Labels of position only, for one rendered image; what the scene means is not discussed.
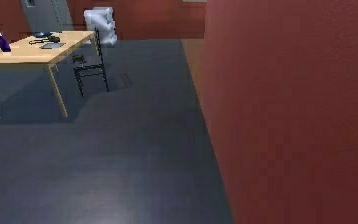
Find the grey flat card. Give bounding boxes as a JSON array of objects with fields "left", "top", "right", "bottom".
[{"left": 40, "top": 42, "right": 67, "bottom": 50}]

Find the black metal chair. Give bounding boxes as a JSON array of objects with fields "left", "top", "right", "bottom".
[{"left": 72, "top": 27, "right": 110, "bottom": 98}]

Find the black utensil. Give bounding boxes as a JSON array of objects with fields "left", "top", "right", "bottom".
[{"left": 28, "top": 38, "right": 51, "bottom": 46}]

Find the light wooden table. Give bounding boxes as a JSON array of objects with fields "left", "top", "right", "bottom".
[{"left": 0, "top": 30, "right": 96, "bottom": 121}]

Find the purple spray bottle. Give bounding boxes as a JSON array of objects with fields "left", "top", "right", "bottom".
[{"left": 0, "top": 30, "right": 12, "bottom": 53}]

